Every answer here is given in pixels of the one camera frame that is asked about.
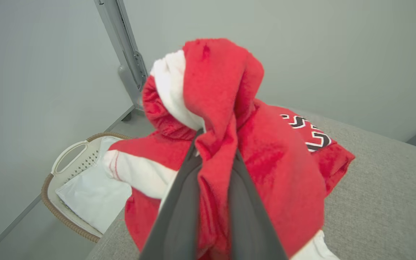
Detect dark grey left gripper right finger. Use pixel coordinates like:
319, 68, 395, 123
228, 149, 289, 260

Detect grey metal frame post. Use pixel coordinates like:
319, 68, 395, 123
93, 0, 149, 121

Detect cream wicker-rimmed laundry basket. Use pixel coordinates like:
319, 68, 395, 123
41, 132, 134, 243

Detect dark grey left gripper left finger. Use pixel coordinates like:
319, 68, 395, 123
139, 130, 203, 260

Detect red white shorts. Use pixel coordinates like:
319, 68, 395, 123
103, 38, 266, 260

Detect white cloth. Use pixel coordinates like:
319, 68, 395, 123
56, 136, 133, 234

